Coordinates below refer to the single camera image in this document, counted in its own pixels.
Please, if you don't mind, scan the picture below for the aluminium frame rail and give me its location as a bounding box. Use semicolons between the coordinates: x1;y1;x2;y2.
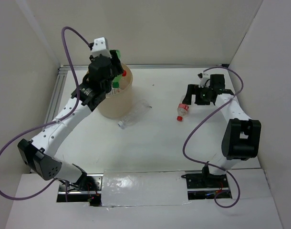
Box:
59;64;230;71
30;68;67;174

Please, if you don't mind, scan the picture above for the aluminium frame rail back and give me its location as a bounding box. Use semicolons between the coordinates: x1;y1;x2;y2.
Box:
59;64;230;71

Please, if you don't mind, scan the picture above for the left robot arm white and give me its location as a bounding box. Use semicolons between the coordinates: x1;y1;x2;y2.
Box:
18;50;124;190

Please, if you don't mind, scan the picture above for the clear bottle blue white label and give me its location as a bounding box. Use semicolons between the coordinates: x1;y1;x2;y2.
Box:
106;88;120;96

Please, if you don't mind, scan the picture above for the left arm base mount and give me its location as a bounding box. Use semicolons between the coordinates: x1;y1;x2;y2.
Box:
56;174;103;207

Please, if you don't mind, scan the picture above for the beige round plastic bin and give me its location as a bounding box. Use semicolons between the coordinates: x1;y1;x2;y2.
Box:
97;63;133;119

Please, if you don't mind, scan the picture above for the clear bottle white cap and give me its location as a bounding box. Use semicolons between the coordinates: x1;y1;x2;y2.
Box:
117;100;152;129

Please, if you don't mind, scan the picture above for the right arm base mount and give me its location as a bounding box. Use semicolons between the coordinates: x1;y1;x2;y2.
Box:
181;167;232;200

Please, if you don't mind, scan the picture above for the green plastic bottle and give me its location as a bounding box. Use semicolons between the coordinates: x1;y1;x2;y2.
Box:
111;50;122;88

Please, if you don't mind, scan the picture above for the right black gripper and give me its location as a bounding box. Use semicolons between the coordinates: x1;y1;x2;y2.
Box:
182;84;211;105

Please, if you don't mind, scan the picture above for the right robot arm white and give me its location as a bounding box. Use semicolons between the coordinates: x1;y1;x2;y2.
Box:
179;74;261;187

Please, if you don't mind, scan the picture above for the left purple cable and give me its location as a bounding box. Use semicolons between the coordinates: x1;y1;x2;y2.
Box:
0;27;94;202

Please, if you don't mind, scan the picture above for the aluminium frame rail left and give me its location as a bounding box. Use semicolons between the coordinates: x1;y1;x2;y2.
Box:
30;68;67;174

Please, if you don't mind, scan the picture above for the purple cable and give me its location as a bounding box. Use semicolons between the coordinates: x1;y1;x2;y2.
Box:
183;66;244;208
0;27;94;202

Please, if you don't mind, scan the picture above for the small bottle red label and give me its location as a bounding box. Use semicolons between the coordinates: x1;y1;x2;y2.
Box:
177;103;189;122

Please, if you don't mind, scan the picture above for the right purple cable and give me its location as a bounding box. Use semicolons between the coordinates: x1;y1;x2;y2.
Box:
183;66;244;208

